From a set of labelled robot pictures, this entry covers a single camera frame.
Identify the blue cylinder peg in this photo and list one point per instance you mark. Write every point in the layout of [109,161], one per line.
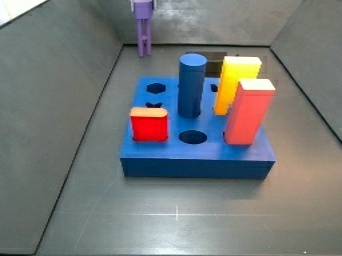
[191,79]

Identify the blue peg board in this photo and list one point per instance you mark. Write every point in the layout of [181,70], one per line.
[195,151]

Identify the yellow arch peg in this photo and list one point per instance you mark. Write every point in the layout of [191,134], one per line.
[237,67]

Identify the black curved stand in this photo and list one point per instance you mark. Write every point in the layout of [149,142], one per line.
[214,63]

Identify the tall red rectangular peg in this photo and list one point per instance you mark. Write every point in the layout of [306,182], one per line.
[253,98]

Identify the purple three prong peg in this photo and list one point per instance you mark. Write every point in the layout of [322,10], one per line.
[143,15]

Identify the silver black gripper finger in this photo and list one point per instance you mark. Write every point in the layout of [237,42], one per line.
[133,8]

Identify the short red oval peg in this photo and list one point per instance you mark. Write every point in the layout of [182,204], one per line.
[150,124]

